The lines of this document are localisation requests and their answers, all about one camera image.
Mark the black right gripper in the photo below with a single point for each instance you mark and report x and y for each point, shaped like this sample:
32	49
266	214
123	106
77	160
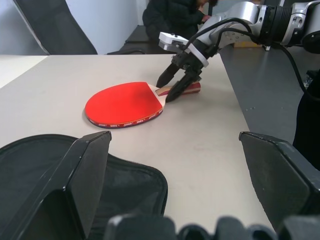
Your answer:
186	61

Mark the table tennis paddle case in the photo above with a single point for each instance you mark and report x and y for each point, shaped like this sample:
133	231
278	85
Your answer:
130	187

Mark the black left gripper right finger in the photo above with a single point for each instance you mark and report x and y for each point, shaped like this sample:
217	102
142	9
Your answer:
280	180

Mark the person in black jacket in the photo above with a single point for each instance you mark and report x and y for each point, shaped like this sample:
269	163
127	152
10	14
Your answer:
170	17

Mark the black robot body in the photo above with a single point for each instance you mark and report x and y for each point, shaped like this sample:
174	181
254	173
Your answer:
308	120

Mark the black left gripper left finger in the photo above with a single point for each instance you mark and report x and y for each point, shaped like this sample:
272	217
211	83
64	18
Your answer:
70	190

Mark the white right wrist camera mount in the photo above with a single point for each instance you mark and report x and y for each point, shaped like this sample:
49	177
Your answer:
170	40

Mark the black office chair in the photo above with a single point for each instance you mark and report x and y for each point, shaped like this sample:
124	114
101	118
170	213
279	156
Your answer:
62	30

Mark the brown cardboard box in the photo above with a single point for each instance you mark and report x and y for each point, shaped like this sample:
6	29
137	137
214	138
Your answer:
246	44

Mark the black desk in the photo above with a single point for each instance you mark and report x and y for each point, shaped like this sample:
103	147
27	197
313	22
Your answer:
132	41

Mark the red table tennis paddle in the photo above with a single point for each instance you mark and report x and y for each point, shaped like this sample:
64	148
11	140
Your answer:
120	105

